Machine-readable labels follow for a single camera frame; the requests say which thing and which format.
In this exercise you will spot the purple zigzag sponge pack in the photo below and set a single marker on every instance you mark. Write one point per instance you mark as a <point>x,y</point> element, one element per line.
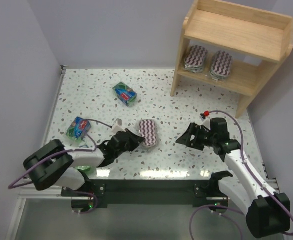
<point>148,130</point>
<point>221,66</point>
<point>196,58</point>

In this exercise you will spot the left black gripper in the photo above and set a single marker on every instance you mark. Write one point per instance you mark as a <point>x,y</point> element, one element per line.
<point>127,138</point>

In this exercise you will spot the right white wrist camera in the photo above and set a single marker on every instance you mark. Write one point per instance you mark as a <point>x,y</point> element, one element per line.
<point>205,116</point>

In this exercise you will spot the aluminium frame rail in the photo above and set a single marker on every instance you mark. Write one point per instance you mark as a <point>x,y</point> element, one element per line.
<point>52,111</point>

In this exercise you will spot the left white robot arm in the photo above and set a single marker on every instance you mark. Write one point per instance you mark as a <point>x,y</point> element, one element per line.
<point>54,164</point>

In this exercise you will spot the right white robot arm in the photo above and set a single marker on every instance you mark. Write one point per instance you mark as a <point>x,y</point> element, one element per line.
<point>266,211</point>

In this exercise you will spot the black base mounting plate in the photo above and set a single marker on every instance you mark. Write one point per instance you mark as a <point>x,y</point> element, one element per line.
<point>156,192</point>

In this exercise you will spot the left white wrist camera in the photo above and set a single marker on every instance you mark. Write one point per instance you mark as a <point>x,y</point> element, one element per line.
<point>117,126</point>

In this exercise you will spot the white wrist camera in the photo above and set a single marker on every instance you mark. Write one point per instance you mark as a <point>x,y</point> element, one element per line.
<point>117,126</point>
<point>205,116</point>

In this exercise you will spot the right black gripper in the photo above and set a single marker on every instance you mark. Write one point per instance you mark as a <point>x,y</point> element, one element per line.
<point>199,135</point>

